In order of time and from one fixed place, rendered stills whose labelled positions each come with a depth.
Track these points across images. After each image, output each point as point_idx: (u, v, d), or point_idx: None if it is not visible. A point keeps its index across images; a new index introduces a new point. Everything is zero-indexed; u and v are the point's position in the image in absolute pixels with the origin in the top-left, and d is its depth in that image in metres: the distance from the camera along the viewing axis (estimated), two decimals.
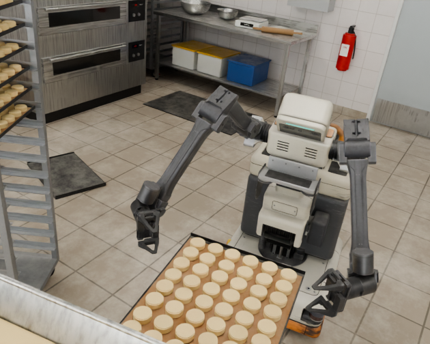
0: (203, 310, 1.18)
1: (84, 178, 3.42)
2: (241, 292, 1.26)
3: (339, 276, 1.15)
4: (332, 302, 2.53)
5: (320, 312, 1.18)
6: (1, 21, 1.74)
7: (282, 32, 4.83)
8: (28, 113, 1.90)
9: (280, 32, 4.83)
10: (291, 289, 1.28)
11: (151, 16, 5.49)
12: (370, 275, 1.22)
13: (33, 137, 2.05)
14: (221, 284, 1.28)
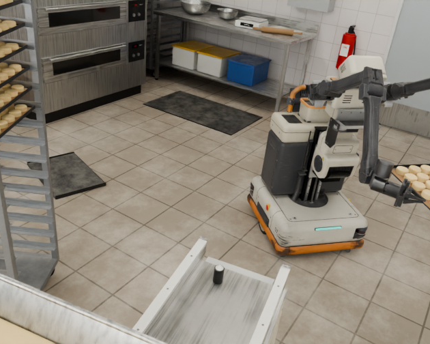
0: None
1: (84, 178, 3.42)
2: None
3: None
4: (332, 302, 2.53)
5: None
6: (1, 21, 1.74)
7: (282, 32, 4.83)
8: (28, 113, 1.90)
9: (280, 32, 4.83)
10: None
11: (151, 16, 5.49)
12: None
13: (33, 137, 2.05)
14: None
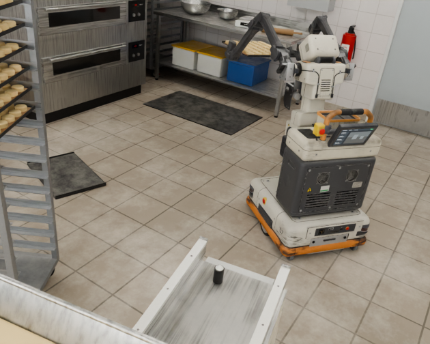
0: None
1: (84, 178, 3.42)
2: None
3: None
4: (332, 302, 2.53)
5: None
6: (1, 21, 1.74)
7: (282, 32, 4.83)
8: (28, 113, 1.90)
9: (280, 32, 4.83)
10: (245, 51, 3.40)
11: (151, 16, 5.49)
12: (228, 50, 3.35)
13: (33, 137, 2.05)
14: None
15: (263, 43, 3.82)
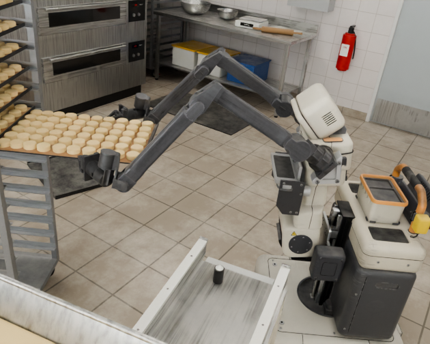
0: (82, 131, 1.81)
1: (84, 178, 3.42)
2: (106, 141, 1.75)
3: None
4: None
5: (78, 162, 1.61)
6: (1, 21, 1.74)
7: (282, 32, 4.83)
8: (28, 113, 1.90)
9: (280, 32, 4.83)
10: None
11: (151, 16, 5.49)
12: (105, 172, 1.51)
13: None
14: (110, 134, 1.81)
15: (50, 114, 1.91)
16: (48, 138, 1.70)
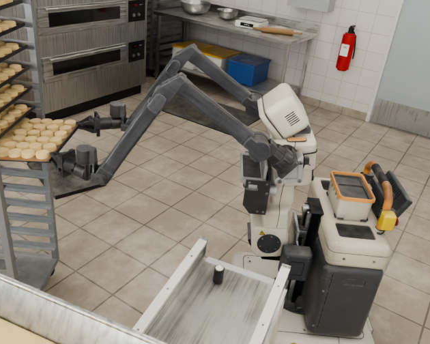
0: None
1: None
2: (24, 142, 1.77)
3: None
4: None
5: (60, 153, 1.68)
6: (1, 21, 1.74)
7: (282, 32, 4.83)
8: (28, 113, 1.90)
9: (280, 32, 4.83)
10: (24, 155, 1.65)
11: (151, 16, 5.49)
12: (85, 167, 1.58)
13: None
14: (27, 135, 1.83)
15: None
16: None
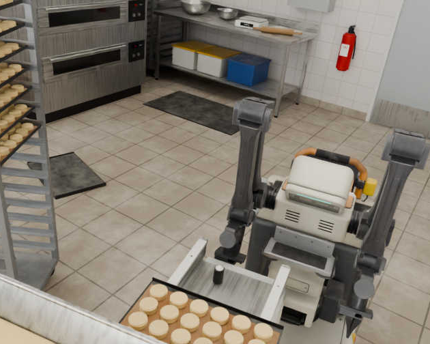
0: None
1: (84, 178, 3.42)
2: None
3: None
4: None
5: (351, 330, 1.31)
6: (1, 21, 1.74)
7: (282, 32, 4.83)
8: (28, 113, 1.90)
9: (280, 32, 4.83)
10: None
11: (151, 16, 5.49)
12: None
13: (33, 137, 2.05)
14: None
15: None
16: None
